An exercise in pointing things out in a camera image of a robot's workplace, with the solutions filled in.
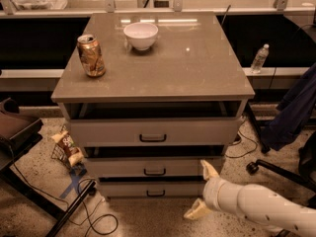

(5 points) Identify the dark stand left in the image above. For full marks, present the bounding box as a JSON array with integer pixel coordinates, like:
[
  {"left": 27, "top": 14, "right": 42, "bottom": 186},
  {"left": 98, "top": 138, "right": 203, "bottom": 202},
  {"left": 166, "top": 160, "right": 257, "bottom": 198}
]
[{"left": 0, "top": 98, "right": 95, "bottom": 237}]

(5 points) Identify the black floor cable left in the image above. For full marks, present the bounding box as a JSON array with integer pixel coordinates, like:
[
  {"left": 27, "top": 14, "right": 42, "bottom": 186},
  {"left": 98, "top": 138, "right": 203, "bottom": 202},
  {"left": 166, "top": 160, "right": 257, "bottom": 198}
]
[{"left": 6, "top": 141, "right": 119, "bottom": 237}]

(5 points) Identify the black floor cable right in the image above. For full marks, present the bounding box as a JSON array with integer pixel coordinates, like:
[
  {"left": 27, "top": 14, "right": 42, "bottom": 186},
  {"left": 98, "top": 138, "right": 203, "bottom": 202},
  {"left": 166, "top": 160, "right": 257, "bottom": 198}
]
[{"left": 225, "top": 119, "right": 259, "bottom": 160}]

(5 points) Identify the small wire basket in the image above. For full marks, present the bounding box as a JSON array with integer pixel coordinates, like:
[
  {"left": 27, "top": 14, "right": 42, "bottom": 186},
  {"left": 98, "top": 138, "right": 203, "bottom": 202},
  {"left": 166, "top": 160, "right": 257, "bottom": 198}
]
[{"left": 50, "top": 125, "right": 70, "bottom": 168}]

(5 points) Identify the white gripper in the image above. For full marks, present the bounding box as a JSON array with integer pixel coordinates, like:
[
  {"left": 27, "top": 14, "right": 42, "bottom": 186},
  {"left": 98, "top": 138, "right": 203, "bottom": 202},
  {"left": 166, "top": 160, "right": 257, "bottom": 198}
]
[{"left": 184, "top": 160, "right": 242, "bottom": 220}]

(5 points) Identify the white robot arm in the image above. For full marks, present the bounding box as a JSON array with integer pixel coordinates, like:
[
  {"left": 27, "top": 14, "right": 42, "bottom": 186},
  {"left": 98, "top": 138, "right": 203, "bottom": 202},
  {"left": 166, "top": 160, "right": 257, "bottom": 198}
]
[{"left": 184, "top": 160, "right": 316, "bottom": 237}]

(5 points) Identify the gold soda can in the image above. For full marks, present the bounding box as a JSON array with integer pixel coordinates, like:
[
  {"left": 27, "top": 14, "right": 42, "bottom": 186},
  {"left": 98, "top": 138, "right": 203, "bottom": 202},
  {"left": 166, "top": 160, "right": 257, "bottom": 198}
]
[{"left": 77, "top": 34, "right": 106, "bottom": 77}]

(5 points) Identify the clear plastic water bottle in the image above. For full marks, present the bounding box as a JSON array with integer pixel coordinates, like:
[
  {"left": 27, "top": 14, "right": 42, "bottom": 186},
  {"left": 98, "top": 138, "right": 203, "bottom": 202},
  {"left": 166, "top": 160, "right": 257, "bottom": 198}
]
[{"left": 251, "top": 43, "right": 270, "bottom": 74}]

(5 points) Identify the black floor cable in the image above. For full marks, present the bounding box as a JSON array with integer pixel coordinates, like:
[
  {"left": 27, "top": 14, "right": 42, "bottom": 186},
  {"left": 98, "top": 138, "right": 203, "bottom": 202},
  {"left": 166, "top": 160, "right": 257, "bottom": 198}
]
[
  {"left": 6, "top": 141, "right": 119, "bottom": 237},
  {"left": 225, "top": 119, "right": 259, "bottom": 160}
]

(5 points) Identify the white ceramic bowl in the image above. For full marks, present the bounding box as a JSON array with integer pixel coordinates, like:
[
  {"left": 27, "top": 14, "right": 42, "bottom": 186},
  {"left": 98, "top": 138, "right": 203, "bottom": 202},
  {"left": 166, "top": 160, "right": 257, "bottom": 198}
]
[{"left": 123, "top": 22, "right": 158, "bottom": 50}]

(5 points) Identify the grey drawer cabinet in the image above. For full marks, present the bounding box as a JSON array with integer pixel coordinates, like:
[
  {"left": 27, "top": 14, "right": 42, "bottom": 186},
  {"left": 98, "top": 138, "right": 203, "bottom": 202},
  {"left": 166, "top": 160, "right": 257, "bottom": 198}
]
[{"left": 51, "top": 12, "right": 254, "bottom": 185}]

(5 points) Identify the chip snack bag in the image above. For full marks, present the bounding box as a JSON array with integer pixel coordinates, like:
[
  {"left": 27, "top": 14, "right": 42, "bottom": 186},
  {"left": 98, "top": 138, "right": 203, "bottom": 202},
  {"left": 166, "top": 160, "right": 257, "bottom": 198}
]
[{"left": 51, "top": 130, "right": 84, "bottom": 167}]

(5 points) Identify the black office chair base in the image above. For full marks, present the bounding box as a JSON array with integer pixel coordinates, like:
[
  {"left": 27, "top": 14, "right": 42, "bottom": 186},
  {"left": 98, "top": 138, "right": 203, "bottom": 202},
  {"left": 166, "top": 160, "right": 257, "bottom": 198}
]
[{"left": 246, "top": 128, "right": 316, "bottom": 237}]

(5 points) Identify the grey drawer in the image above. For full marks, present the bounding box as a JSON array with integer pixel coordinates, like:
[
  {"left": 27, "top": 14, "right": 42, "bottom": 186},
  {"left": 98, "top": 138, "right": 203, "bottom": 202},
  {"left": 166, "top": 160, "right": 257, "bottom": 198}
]
[
  {"left": 66, "top": 118, "right": 242, "bottom": 147},
  {"left": 98, "top": 182, "right": 204, "bottom": 198},
  {"left": 82, "top": 156, "right": 226, "bottom": 179}
]

